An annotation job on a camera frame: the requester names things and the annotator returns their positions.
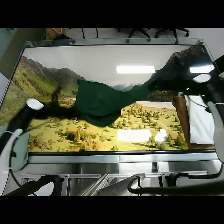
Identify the dark green garment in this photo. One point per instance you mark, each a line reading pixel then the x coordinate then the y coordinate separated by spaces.
pixel 100 101

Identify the brown box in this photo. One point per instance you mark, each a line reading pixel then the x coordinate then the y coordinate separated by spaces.
pixel 55 33

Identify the brown garment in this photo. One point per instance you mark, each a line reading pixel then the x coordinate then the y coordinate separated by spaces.
pixel 181 113

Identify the black office chair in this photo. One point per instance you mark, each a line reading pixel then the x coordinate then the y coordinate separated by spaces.
pixel 172 31
pixel 139 32

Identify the silver frame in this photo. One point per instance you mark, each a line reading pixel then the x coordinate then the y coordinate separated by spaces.
pixel 100 159

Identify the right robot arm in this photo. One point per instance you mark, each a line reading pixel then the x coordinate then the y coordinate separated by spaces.
pixel 218 128

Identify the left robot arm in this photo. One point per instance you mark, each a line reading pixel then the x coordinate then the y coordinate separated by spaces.
pixel 7 156

